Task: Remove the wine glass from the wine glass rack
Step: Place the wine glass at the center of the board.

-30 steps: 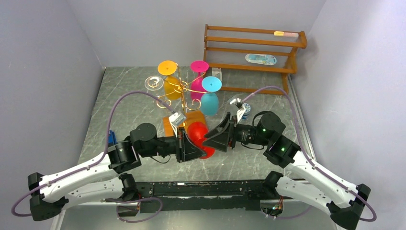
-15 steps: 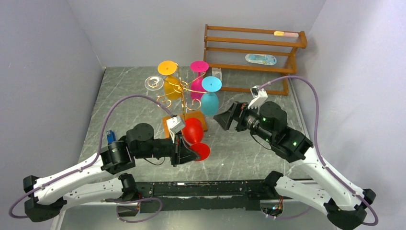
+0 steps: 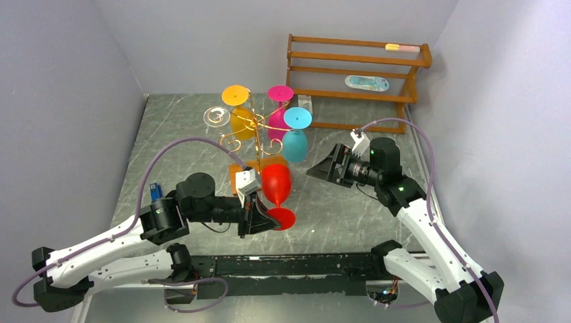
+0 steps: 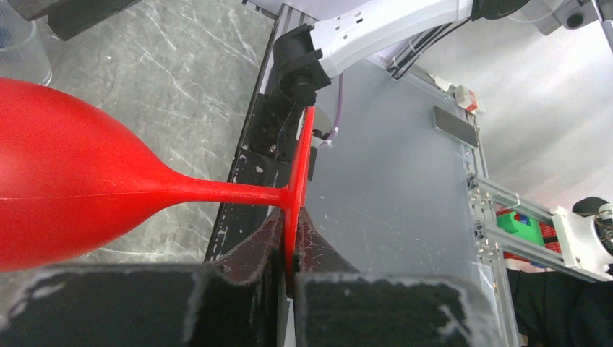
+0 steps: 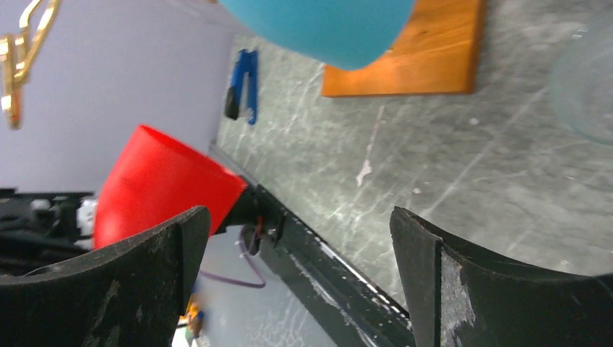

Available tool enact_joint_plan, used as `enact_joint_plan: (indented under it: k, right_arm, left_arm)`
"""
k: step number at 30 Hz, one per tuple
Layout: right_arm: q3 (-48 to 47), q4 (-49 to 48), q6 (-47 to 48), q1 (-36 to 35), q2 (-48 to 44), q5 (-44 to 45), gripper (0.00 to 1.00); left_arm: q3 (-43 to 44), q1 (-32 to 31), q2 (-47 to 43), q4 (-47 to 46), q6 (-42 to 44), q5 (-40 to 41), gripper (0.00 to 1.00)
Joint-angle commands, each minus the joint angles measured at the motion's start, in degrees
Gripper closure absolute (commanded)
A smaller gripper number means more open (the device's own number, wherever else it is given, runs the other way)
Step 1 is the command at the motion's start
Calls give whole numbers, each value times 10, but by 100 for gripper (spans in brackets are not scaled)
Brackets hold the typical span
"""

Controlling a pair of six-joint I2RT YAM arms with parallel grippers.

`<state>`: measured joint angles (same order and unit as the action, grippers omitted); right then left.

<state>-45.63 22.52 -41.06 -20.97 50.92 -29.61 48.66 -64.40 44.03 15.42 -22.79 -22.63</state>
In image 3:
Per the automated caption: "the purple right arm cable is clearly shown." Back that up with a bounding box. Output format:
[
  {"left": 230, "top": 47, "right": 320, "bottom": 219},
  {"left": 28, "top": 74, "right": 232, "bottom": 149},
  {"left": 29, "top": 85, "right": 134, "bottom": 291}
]
[{"left": 356, "top": 118, "right": 500, "bottom": 323}]

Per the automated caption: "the yellow pink tube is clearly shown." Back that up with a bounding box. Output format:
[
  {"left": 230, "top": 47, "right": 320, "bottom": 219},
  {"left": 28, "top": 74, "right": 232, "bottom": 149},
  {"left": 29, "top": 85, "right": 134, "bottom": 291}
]
[{"left": 384, "top": 43, "right": 421, "bottom": 53}]

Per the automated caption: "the blue black clip tool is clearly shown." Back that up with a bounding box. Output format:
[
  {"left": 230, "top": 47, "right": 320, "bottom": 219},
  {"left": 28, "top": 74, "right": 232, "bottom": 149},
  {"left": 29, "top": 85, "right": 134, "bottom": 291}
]
[{"left": 149, "top": 182, "right": 164, "bottom": 202}]

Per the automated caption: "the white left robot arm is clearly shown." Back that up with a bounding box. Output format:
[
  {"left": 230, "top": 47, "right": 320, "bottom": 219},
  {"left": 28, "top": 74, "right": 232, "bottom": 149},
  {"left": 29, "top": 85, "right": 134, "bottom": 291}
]
[{"left": 32, "top": 171, "right": 296, "bottom": 312}]

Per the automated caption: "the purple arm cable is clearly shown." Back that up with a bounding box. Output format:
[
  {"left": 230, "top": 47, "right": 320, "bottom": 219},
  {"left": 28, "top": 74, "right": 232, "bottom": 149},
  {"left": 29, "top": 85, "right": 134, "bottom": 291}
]
[
  {"left": 11, "top": 137, "right": 250, "bottom": 308},
  {"left": 356, "top": 118, "right": 500, "bottom": 323}
]

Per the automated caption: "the pink wine glass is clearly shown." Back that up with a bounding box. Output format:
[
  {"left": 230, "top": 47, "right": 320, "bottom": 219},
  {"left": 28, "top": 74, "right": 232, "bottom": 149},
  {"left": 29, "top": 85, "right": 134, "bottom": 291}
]
[{"left": 266, "top": 85, "right": 294, "bottom": 141}]

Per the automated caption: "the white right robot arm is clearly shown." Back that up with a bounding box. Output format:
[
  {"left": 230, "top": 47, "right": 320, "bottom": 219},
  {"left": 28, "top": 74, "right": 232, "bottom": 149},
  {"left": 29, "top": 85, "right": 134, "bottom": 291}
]
[{"left": 306, "top": 138, "right": 504, "bottom": 322}]

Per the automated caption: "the gold wire wine glass rack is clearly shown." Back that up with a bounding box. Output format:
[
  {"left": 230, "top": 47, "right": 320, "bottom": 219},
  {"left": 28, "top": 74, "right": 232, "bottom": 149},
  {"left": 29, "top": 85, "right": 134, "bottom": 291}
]
[{"left": 220, "top": 89, "right": 288, "bottom": 173}]

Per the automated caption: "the red wine glass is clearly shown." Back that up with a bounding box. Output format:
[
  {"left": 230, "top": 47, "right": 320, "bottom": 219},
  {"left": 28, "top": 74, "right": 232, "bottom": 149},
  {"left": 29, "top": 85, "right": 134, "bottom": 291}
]
[{"left": 261, "top": 164, "right": 296, "bottom": 231}]

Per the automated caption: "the brown wooden shelf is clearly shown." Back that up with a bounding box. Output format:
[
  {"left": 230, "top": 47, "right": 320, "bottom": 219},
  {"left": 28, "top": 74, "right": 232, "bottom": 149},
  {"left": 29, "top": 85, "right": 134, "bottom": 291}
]
[{"left": 286, "top": 34, "right": 433, "bottom": 135}]

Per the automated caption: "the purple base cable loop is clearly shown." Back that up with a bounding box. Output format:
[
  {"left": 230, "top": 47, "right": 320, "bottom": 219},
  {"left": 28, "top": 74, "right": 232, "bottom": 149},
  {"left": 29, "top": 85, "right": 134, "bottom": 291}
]
[{"left": 149, "top": 275, "right": 232, "bottom": 314}]

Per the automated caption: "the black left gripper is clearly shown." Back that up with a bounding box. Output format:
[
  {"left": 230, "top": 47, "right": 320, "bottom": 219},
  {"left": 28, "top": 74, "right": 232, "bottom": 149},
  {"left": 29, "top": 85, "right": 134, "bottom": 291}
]
[{"left": 189, "top": 191, "right": 281, "bottom": 240}]

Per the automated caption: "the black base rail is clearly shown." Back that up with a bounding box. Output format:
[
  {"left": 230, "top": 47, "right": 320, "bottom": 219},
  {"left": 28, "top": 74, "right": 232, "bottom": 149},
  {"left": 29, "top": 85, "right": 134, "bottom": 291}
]
[{"left": 167, "top": 244, "right": 394, "bottom": 299}]

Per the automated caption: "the small white box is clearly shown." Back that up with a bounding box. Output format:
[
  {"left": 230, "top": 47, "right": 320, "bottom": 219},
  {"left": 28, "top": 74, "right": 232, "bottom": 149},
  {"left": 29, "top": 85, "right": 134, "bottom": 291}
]
[{"left": 297, "top": 95, "right": 312, "bottom": 113}]

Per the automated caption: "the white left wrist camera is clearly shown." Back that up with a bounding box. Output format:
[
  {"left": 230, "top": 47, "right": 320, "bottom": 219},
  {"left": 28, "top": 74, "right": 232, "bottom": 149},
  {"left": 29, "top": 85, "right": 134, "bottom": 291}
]
[{"left": 234, "top": 168, "right": 261, "bottom": 207}]

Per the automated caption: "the light blue wine glass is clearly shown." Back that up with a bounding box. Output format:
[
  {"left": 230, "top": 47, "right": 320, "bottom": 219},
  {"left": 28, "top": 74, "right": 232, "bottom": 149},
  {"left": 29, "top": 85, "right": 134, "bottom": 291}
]
[{"left": 281, "top": 107, "right": 312, "bottom": 163}]

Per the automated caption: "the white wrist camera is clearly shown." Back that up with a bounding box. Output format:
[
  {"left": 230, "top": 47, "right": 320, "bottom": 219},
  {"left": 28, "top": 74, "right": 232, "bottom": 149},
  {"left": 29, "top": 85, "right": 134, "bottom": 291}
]
[
  {"left": 350, "top": 129, "right": 370, "bottom": 157},
  {"left": 234, "top": 168, "right": 261, "bottom": 207}
]

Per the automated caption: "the clear wine glass on rack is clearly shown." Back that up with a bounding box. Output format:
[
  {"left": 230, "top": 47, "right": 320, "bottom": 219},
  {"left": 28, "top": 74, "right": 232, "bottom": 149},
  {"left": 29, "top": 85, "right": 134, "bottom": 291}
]
[{"left": 203, "top": 106, "right": 231, "bottom": 128}]

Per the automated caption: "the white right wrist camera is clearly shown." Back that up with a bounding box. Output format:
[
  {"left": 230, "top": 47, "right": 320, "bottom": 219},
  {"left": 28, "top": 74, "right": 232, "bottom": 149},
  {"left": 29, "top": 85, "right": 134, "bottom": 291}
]
[{"left": 350, "top": 129, "right": 370, "bottom": 157}]

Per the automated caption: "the orange wine glass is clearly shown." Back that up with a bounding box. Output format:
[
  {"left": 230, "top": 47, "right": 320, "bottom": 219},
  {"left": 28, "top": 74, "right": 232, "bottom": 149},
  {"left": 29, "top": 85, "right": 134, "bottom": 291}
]
[{"left": 222, "top": 85, "right": 255, "bottom": 141}]

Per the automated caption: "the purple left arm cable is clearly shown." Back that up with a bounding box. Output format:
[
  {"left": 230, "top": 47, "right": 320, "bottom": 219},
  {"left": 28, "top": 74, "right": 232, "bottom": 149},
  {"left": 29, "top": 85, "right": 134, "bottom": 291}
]
[{"left": 11, "top": 137, "right": 250, "bottom": 308}]

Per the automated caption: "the light blue packaged item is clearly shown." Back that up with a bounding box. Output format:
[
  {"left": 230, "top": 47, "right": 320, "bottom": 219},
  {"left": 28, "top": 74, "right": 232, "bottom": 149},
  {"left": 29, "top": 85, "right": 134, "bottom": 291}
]
[{"left": 345, "top": 75, "right": 390, "bottom": 92}]

